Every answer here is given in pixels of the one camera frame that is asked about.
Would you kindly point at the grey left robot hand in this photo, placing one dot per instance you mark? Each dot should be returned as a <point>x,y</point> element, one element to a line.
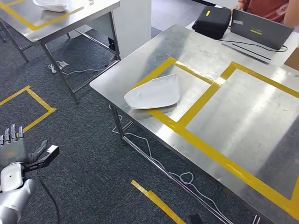
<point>13,148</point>

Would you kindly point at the white curved plastic part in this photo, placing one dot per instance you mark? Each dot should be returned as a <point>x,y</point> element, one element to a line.
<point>50,5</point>
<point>154,92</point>

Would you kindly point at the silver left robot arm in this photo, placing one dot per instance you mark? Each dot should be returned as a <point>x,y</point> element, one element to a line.
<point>11,191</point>

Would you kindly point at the steel workbench table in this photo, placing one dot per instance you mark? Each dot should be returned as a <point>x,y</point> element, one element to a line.
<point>81,18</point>
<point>233,133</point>

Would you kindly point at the white cabinet block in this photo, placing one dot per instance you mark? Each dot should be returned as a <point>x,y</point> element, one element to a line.
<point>133,28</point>

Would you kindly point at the black zip case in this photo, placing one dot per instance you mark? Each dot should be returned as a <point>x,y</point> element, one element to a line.
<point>211,23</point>

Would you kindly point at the grey laptop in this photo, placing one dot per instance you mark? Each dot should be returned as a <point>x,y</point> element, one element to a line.
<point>261,29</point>

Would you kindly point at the person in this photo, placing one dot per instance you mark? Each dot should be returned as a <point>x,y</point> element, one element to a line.
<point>263,7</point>

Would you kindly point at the white desk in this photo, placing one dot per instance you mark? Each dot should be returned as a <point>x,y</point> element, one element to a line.
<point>278,57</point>

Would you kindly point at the brown cardboard box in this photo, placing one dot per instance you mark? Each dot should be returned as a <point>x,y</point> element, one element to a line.
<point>293,60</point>

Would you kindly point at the black left camera bracket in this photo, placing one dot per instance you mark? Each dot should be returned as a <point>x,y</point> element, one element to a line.
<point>44,160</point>

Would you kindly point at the black camera bracket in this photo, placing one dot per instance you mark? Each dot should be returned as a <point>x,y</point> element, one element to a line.
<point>44,160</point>
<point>195,219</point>

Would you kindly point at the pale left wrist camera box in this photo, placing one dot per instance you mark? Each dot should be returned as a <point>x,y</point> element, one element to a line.
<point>52,149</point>

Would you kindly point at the black right camera bracket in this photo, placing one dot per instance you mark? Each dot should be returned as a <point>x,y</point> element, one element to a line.
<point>195,219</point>

